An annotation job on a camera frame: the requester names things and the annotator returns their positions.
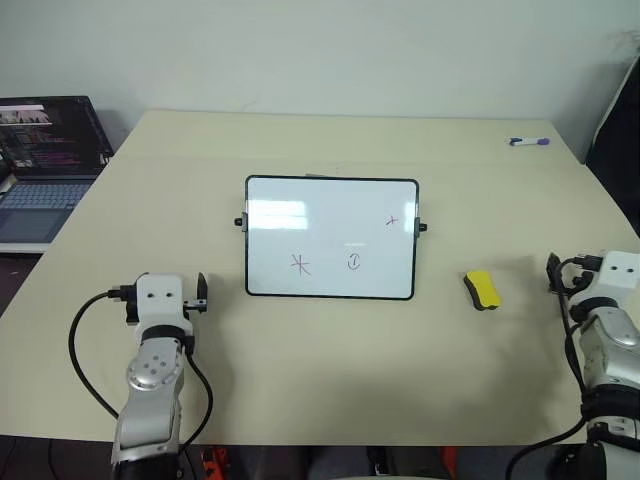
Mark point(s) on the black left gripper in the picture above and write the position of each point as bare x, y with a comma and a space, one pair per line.
131, 305

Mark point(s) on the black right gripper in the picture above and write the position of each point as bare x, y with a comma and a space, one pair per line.
582, 277

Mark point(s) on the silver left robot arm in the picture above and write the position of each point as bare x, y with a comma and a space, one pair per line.
150, 370

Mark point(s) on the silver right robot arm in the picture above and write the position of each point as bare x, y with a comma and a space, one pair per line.
607, 350

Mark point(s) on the yellow and black eraser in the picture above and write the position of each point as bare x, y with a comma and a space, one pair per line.
484, 291

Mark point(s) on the purple and white marker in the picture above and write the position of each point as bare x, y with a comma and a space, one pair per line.
529, 141

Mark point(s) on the black-framed small whiteboard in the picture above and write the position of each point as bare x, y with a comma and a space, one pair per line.
330, 237

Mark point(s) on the black object beside table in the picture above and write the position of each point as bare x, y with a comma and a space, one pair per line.
617, 140

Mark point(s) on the orange and black object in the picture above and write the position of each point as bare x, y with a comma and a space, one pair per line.
212, 465

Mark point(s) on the open dark laptop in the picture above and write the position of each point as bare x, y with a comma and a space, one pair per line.
45, 160

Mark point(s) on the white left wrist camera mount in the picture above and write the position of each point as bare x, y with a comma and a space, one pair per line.
160, 295

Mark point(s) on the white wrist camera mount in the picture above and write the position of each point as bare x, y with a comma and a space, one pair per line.
160, 295
620, 275

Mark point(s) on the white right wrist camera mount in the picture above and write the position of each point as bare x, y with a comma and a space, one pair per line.
620, 275

